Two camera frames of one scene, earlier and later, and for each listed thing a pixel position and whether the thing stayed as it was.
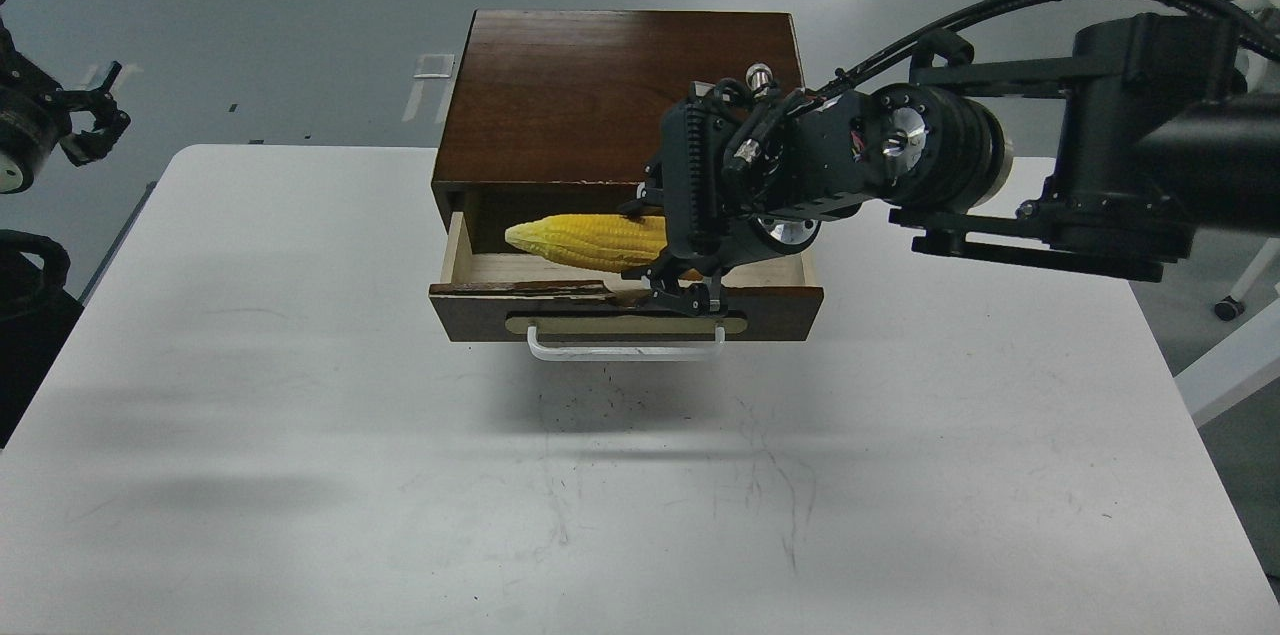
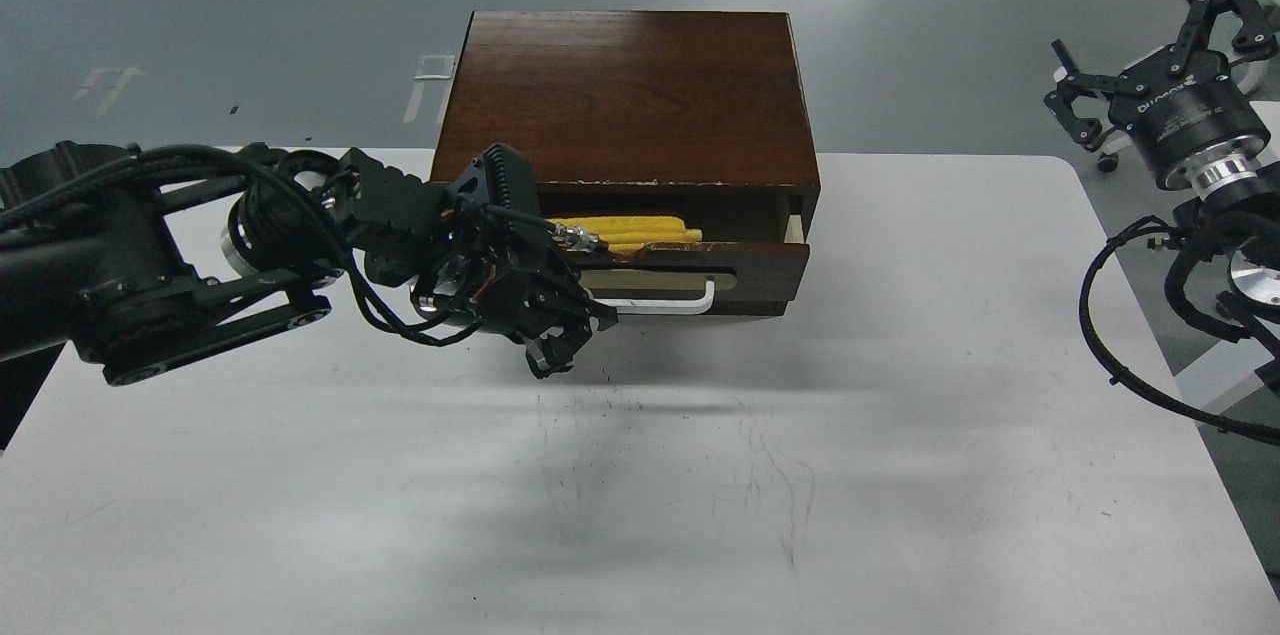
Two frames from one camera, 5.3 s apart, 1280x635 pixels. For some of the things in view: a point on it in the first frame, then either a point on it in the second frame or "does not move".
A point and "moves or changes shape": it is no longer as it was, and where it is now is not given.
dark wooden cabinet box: x=560 y=112 does not move
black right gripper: x=746 y=165 → x=1202 y=132
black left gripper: x=34 y=114 → x=477 y=248
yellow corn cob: x=600 y=243 moves or changes shape
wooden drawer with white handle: x=567 y=313 moves or changes shape
